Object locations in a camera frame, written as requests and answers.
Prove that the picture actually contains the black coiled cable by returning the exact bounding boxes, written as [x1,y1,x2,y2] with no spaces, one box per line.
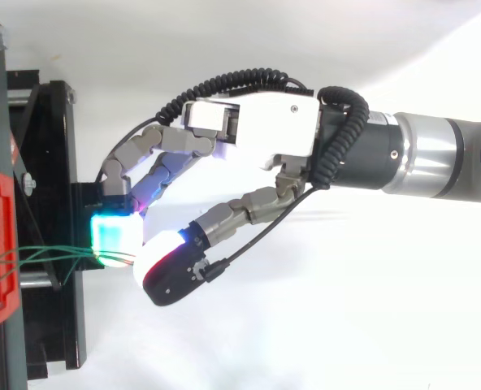
[155,69,371,190]

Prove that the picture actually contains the green cable bundle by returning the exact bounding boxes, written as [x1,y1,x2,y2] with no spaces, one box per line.
[0,245,135,294]

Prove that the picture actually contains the thin black cable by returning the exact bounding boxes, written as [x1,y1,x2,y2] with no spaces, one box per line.
[204,185,319,283]

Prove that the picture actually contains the black stand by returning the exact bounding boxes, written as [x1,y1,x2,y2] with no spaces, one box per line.
[0,9,88,390]

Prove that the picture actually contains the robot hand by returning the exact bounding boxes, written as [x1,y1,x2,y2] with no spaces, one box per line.
[90,94,321,307]

